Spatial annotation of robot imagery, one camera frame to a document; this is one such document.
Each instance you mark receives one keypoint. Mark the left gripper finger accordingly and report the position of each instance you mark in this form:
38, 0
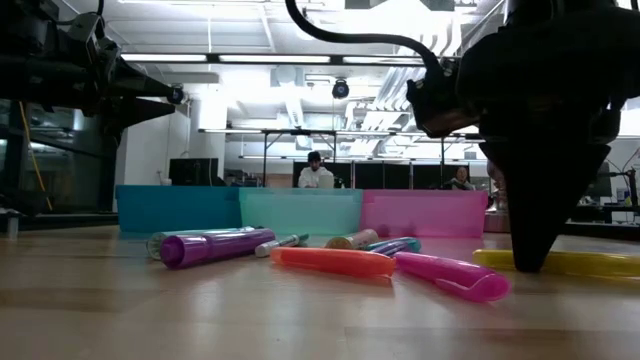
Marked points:
135, 110
137, 85

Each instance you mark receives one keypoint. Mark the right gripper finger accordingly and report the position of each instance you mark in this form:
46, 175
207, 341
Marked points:
540, 200

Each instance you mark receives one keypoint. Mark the yellow highlighter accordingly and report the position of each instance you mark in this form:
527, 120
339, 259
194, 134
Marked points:
590, 264

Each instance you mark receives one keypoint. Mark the pink highlighter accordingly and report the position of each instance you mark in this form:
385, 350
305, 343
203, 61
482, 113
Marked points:
450, 275

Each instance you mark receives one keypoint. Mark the teal highlighter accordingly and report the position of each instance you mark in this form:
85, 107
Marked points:
210, 232

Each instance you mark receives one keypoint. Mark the blue violet highlighter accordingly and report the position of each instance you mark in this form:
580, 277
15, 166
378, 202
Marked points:
395, 246

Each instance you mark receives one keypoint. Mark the purple Sharpie highlighter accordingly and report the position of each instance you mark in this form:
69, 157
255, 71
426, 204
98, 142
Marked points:
215, 247

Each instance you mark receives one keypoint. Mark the yellow-green Sharpie highlighter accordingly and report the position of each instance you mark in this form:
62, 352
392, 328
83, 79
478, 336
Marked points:
355, 239

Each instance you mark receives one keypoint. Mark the green Expo marker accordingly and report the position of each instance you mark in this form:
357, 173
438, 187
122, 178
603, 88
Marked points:
280, 245

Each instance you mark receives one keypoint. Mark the orange highlighter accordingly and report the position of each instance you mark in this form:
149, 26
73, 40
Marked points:
335, 261

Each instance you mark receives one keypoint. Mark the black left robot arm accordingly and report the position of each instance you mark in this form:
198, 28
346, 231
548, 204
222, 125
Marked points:
30, 70

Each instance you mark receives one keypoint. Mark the fluorescent ceiling light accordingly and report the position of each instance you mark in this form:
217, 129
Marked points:
275, 58
380, 60
165, 57

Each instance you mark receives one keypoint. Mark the black ceiling spotlight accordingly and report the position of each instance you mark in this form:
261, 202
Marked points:
176, 95
340, 90

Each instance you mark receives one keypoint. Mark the black computer monitor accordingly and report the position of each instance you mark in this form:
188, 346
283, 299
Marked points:
600, 185
194, 172

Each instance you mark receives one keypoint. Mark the white cup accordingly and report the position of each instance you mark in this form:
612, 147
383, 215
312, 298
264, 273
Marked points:
165, 181

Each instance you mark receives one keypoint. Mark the person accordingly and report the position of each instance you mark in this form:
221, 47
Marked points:
461, 181
315, 175

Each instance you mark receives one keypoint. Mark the blue plastic bin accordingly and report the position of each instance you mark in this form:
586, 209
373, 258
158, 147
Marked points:
175, 207

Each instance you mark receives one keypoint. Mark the pink plastic bin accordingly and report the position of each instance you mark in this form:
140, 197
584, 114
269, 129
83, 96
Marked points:
425, 210

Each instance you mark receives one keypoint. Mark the black partition screen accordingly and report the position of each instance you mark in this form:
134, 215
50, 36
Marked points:
380, 176

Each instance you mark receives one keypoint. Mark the small grey block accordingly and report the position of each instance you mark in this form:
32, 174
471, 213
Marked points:
10, 222

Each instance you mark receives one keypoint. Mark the teal plastic bin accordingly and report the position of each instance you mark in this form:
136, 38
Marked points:
300, 210

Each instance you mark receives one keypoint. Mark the white paper roll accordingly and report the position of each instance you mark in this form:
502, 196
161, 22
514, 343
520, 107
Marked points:
326, 181

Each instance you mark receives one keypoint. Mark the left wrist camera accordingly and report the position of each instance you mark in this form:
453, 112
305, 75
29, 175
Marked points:
92, 37

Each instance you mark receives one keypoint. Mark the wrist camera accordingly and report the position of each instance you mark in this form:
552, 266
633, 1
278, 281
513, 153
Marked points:
440, 105
92, 37

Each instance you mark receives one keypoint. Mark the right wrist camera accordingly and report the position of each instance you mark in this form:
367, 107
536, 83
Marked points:
440, 105

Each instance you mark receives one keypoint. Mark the black metal rack frame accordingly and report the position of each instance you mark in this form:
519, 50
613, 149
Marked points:
300, 132

